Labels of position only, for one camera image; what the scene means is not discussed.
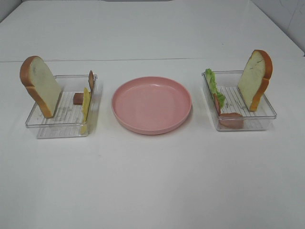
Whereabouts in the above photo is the clear plastic tray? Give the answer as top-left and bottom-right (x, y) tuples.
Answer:
(25, 74), (102, 139)
(202, 70), (277, 131)

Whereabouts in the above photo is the yellow cheese slice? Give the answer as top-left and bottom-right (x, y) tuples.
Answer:
(80, 87), (91, 135)

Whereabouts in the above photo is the green lettuce leaf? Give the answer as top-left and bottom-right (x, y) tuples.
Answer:
(204, 68), (226, 108)

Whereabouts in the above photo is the bread slice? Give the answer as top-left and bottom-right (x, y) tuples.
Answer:
(238, 50), (273, 111)
(20, 56), (61, 118)

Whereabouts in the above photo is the pink round plate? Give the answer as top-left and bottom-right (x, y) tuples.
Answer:
(112, 76), (192, 135)

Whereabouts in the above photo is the right clear plastic tray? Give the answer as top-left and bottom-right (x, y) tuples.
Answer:
(202, 70), (277, 131)

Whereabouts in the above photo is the left clear plastic tray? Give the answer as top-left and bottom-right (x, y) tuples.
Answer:
(25, 74), (102, 139)

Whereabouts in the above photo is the bacon strip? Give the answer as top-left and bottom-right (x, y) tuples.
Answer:
(213, 94), (244, 129)
(73, 70), (95, 105)

